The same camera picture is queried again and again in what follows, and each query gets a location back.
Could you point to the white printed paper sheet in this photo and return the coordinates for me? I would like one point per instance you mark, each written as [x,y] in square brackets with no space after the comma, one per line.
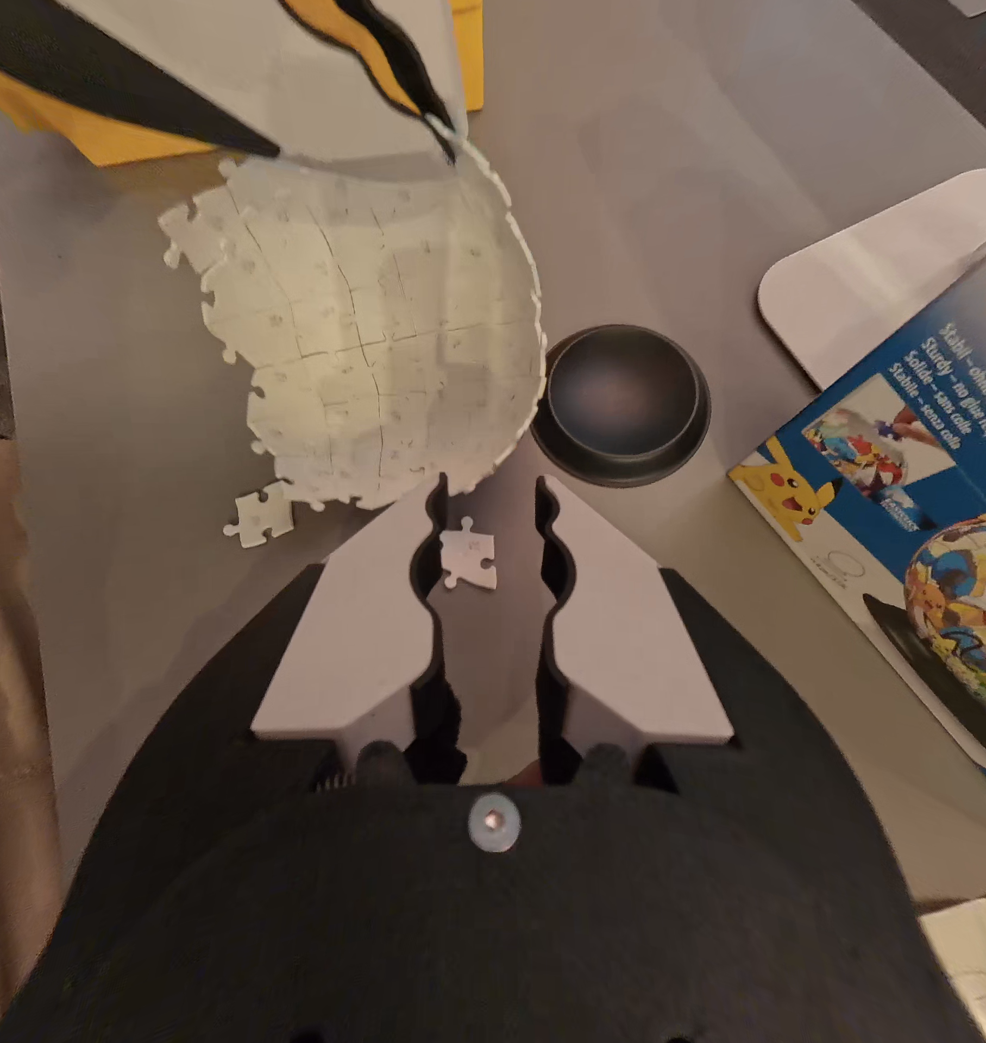
[982,970]

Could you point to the white rounded plastic board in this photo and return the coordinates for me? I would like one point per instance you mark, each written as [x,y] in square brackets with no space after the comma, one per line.
[851,277]

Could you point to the person's beige garment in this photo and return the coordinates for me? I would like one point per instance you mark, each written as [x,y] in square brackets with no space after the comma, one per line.
[4,692]

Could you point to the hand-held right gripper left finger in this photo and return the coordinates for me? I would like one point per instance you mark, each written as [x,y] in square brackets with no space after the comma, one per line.
[354,652]

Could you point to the partly built white puzzle ball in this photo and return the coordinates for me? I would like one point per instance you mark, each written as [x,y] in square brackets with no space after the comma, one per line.
[379,342]

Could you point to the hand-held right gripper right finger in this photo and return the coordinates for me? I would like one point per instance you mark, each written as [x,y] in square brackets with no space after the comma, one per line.
[631,660]

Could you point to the yellow plastic tray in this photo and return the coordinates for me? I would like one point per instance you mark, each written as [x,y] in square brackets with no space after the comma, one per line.
[93,134]

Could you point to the round black ball stand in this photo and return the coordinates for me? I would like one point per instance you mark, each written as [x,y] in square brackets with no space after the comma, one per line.
[623,391]

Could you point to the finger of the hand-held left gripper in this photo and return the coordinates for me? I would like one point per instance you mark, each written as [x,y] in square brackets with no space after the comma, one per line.
[436,49]
[216,73]

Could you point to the blue puzzle box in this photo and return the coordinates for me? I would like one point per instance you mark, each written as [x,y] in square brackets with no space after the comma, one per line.
[908,489]

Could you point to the white puzzle piece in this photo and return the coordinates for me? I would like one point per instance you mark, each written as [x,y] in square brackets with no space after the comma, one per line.
[470,558]
[260,517]

